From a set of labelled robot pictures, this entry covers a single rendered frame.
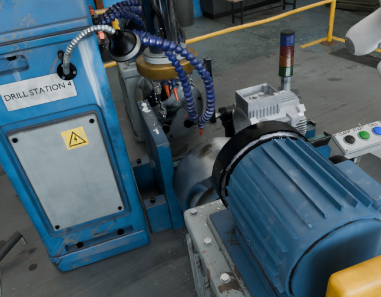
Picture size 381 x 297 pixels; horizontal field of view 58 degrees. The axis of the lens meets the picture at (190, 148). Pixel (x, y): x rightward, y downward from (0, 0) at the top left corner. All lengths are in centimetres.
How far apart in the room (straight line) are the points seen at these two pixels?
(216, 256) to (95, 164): 43
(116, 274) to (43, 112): 54
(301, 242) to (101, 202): 66
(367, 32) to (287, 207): 104
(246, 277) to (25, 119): 58
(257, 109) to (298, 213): 73
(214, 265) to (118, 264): 56
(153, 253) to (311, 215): 75
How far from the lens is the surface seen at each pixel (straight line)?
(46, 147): 89
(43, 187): 95
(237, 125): 130
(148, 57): 98
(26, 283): 123
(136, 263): 113
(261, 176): 51
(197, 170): 85
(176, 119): 135
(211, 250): 65
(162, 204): 111
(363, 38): 145
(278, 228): 47
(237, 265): 61
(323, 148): 138
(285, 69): 156
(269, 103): 116
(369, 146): 113
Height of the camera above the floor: 167
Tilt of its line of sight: 35 degrees down
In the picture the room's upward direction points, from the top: 8 degrees counter-clockwise
